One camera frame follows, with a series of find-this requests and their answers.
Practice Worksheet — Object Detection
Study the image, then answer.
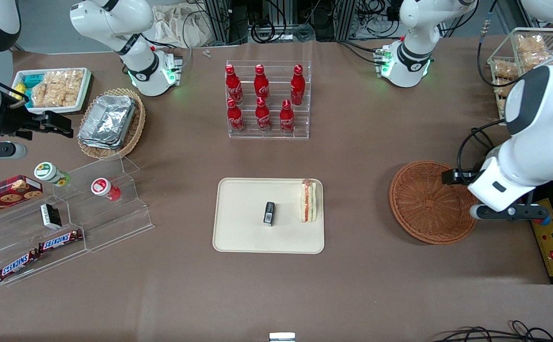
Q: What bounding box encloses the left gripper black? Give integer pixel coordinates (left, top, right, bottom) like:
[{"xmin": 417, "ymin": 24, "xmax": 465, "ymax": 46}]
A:
[{"xmin": 442, "ymin": 169, "xmax": 479, "ymax": 185}]

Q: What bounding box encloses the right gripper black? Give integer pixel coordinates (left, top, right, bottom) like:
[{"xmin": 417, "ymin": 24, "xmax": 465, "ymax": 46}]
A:
[{"xmin": 1, "ymin": 108, "xmax": 74, "ymax": 142}]

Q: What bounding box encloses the triangular sandwich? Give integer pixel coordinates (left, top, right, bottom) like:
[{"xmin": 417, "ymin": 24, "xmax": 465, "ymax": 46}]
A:
[{"xmin": 300, "ymin": 179, "xmax": 319, "ymax": 224}]

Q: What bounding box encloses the white rectangular snack tray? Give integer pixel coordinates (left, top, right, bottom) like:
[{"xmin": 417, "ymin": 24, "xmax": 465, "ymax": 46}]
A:
[{"xmin": 12, "ymin": 67, "xmax": 92, "ymax": 115}]

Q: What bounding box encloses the aluminium foil tray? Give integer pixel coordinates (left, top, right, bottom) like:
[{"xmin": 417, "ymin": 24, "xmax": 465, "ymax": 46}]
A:
[
  {"xmin": 79, "ymin": 95, "xmax": 135, "ymax": 145},
  {"xmin": 78, "ymin": 135, "xmax": 127, "ymax": 151}
]

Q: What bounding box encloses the brown round wicker basket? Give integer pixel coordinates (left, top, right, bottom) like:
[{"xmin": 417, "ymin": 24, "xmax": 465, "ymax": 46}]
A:
[{"xmin": 389, "ymin": 160, "xmax": 479, "ymax": 245}]

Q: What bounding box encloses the light oval wicker basket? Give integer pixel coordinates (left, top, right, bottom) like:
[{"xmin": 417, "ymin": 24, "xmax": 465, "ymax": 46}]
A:
[{"xmin": 77, "ymin": 88, "xmax": 147, "ymax": 160}]

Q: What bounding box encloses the cream plastic tray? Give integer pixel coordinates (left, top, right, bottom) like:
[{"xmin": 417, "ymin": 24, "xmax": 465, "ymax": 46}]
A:
[{"xmin": 212, "ymin": 178, "xmax": 325, "ymax": 255}]

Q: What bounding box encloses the clear rice cracker pack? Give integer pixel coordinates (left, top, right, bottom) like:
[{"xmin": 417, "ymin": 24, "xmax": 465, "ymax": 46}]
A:
[
  {"xmin": 65, "ymin": 70, "xmax": 85, "ymax": 107},
  {"xmin": 47, "ymin": 70, "xmax": 68, "ymax": 108},
  {"xmin": 31, "ymin": 78, "xmax": 50, "ymax": 108}
]

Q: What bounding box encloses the green sunflower yoghurt cup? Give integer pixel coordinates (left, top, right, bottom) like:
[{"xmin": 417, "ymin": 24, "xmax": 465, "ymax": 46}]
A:
[{"xmin": 34, "ymin": 161, "xmax": 71, "ymax": 187}]

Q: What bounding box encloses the red strawberry yoghurt cup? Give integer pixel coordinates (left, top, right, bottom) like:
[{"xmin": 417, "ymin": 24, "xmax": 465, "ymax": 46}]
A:
[{"xmin": 91, "ymin": 178, "xmax": 122, "ymax": 202}]

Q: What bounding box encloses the red tartan cookie box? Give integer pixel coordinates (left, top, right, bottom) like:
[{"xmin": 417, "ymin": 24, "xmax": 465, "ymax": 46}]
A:
[{"xmin": 0, "ymin": 175, "xmax": 44, "ymax": 221}]

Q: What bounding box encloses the black white-sided small box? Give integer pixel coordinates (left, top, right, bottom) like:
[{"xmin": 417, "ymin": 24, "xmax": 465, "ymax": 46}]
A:
[{"xmin": 40, "ymin": 203, "xmax": 63, "ymax": 230}]

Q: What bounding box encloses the clear acrylic stepped display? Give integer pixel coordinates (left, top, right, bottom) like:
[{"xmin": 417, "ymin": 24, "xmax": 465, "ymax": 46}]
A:
[{"xmin": 0, "ymin": 154, "xmax": 156, "ymax": 286}]

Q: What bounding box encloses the Snickers chocolate bar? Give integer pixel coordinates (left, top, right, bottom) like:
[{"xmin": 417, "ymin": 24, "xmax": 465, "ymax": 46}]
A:
[
  {"xmin": 0, "ymin": 249, "xmax": 42, "ymax": 282},
  {"xmin": 39, "ymin": 229, "xmax": 84, "ymax": 253}
]

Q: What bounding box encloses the beige cloth bag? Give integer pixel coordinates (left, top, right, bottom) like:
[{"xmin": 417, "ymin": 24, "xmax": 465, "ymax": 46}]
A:
[{"xmin": 152, "ymin": 2, "xmax": 216, "ymax": 48}]

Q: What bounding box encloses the red cola bottle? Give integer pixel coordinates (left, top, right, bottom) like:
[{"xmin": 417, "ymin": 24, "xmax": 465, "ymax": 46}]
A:
[
  {"xmin": 253, "ymin": 64, "xmax": 271, "ymax": 105},
  {"xmin": 279, "ymin": 99, "xmax": 296, "ymax": 134},
  {"xmin": 255, "ymin": 96, "xmax": 272, "ymax": 133},
  {"xmin": 225, "ymin": 64, "xmax": 244, "ymax": 106},
  {"xmin": 226, "ymin": 97, "xmax": 246, "ymax": 133},
  {"xmin": 290, "ymin": 64, "xmax": 306, "ymax": 106}
]

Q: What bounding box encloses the clear acrylic bottle rack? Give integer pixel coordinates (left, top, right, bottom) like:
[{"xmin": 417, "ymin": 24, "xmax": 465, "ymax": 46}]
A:
[{"xmin": 225, "ymin": 60, "xmax": 312, "ymax": 140}]

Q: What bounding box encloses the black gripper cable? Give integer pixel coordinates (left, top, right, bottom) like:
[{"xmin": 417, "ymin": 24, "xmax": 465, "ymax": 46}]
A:
[{"xmin": 457, "ymin": 119, "xmax": 507, "ymax": 172}]

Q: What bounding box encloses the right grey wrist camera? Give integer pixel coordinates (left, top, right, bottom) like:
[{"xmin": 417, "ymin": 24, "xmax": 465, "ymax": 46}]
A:
[{"xmin": 0, "ymin": 142, "xmax": 28, "ymax": 161}]

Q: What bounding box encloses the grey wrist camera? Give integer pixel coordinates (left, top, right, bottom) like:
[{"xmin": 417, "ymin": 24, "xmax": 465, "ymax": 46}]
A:
[
  {"xmin": 470, "ymin": 203, "xmax": 551, "ymax": 222},
  {"xmin": 0, "ymin": 142, "xmax": 28, "ymax": 161}
]

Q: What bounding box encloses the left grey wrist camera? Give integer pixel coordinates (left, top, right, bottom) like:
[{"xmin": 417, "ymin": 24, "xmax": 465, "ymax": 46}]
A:
[{"xmin": 470, "ymin": 203, "xmax": 551, "ymax": 222}]

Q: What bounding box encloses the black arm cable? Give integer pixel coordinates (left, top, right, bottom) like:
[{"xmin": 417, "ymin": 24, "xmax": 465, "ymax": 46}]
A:
[{"xmin": 475, "ymin": 0, "xmax": 501, "ymax": 89}]

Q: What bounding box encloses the black floor cable bundle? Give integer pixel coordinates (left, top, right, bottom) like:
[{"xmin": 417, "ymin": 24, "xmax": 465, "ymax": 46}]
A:
[{"xmin": 431, "ymin": 321, "xmax": 553, "ymax": 342}]

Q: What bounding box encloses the white wire rack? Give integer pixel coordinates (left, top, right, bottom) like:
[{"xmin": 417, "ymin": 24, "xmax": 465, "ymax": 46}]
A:
[{"xmin": 487, "ymin": 27, "xmax": 553, "ymax": 119}]

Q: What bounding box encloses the aluminium frame post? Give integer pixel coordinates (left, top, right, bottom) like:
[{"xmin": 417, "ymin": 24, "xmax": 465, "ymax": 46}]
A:
[
  {"xmin": 204, "ymin": 0, "xmax": 232, "ymax": 45},
  {"xmin": 336, "ymin": 0, "xmax": 354, "ymax": 41}
]

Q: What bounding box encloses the coiled black cable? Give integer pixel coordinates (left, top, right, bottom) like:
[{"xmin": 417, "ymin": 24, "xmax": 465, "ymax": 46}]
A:
[{"xmin": 250, "ymin": 19, "xmax": 278, "ymax": 45}]

